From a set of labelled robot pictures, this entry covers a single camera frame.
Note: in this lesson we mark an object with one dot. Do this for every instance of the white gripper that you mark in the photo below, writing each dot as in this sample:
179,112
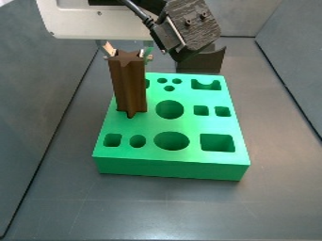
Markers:
72,19

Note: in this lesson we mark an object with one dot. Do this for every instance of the brown star prism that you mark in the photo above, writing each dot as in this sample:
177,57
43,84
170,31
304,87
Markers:
127,73

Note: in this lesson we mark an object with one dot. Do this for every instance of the black curved stand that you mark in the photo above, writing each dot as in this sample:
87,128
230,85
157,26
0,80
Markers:
206,62

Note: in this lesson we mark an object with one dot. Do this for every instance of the green shape sorter block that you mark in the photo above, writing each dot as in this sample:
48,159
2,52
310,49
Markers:
186,137

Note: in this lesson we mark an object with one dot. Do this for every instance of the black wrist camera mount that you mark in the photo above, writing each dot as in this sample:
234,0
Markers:
186,28

